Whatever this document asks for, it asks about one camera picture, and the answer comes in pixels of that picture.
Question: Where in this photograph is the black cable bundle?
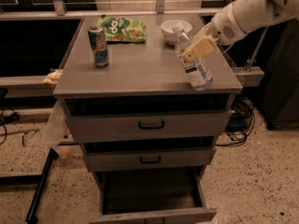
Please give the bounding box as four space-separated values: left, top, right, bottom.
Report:
215 97 256 147

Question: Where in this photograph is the clear plastic bottle white cap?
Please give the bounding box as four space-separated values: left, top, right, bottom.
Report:
172 22 213 91

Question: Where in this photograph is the top grey drawer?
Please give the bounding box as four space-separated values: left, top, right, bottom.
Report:
66 110 232 143

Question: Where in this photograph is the middle grey drawer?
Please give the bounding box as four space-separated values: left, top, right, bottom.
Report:
83 147 216 172

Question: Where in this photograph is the green chip bag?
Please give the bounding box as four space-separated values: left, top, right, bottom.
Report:
97 15 147 43

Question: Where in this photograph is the clear plastic bag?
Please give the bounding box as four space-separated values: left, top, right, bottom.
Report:
42 101 74 157

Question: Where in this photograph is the grey drawer cabinet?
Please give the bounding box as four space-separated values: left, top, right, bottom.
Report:
52 13 244 224

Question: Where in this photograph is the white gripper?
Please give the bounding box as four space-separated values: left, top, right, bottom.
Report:
181 6 246 62

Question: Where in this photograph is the bottom grey drawer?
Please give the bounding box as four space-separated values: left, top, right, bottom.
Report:
89 167 217 224

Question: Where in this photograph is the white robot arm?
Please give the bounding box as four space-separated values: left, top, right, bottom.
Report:
181 0 299 62

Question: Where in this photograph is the blue energy drink can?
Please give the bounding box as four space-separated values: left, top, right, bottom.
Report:
88 25 109 68

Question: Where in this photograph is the grey drawer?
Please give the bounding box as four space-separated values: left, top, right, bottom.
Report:
66 110 232 143
89 167 217 224
83 147 216 172

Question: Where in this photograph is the white ceramic bowl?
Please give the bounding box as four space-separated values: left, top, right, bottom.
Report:
161 20 192 45

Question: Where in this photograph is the black metal floor bar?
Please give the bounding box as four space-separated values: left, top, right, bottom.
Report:
25 148 59 224

